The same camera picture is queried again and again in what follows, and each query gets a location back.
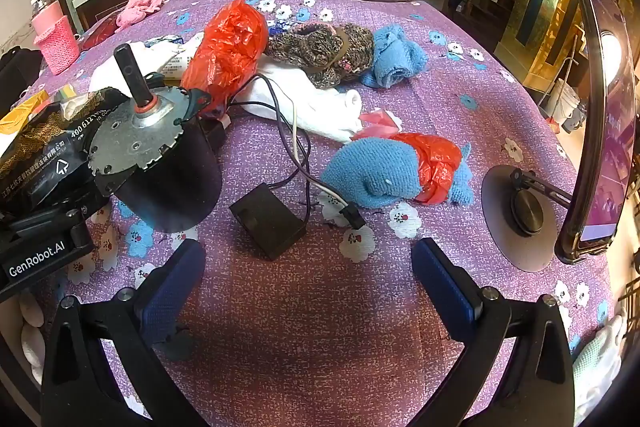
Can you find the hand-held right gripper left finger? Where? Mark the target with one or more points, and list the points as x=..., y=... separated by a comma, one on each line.
x=170, y=287

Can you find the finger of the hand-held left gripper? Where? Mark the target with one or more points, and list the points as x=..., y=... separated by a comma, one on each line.
x=75, y=213

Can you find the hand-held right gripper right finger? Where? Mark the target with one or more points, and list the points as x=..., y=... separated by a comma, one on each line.
x=445, y=292

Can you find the black gold patterned packet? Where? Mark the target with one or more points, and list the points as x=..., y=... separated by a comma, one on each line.
x=45, y=157

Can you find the small red plastic bag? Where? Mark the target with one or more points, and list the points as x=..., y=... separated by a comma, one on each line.
x=435, y=162

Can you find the blue knitted sock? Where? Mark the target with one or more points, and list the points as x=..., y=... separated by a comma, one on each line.
x=365, y=172

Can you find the large red plastic bag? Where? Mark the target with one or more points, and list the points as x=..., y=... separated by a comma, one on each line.
x=225, y=47

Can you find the white cloth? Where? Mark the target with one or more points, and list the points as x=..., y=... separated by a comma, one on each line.
x=310, y=102

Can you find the black cylindrical electric motor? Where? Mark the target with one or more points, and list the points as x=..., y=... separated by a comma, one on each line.
x=160, y=177

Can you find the round-base phone stand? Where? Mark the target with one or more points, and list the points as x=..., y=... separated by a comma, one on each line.
x=505, y=207

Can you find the small black adapter box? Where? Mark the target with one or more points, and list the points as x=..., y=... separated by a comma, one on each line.
x=267, y=222

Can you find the purple floral tablecloth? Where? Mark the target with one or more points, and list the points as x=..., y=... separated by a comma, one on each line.
x=320, y=332

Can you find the black bag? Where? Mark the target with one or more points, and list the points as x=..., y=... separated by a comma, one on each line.
x=17, y=72

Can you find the white knitted glove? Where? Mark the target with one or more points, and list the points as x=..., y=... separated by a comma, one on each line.
x=595, y=367

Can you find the jar in pink crochet cover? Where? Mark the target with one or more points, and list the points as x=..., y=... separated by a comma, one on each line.
x=57, y=42

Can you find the white printed plastic bag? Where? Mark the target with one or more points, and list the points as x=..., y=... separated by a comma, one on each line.
x=170, y=59

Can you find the red packet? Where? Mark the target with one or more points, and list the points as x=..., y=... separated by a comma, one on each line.
x=100, y=32

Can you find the pink plastic bag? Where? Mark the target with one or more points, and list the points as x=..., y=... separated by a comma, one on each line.
x=375, y=119

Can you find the blue white packet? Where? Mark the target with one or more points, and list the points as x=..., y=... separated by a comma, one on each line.
x=165, y=41

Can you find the pink cloth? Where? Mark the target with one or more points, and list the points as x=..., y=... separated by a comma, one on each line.
x=137, y=7

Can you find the white bucket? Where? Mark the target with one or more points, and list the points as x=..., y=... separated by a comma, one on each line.
x=567, y=104

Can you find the smartphone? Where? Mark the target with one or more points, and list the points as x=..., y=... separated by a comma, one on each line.
x=615, y=132

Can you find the blue knitted cloth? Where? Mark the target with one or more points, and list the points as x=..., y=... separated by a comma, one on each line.
x=395, y=57

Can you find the multicoloured knitted hat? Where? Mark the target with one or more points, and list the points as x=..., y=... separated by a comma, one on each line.
x=310, y=47

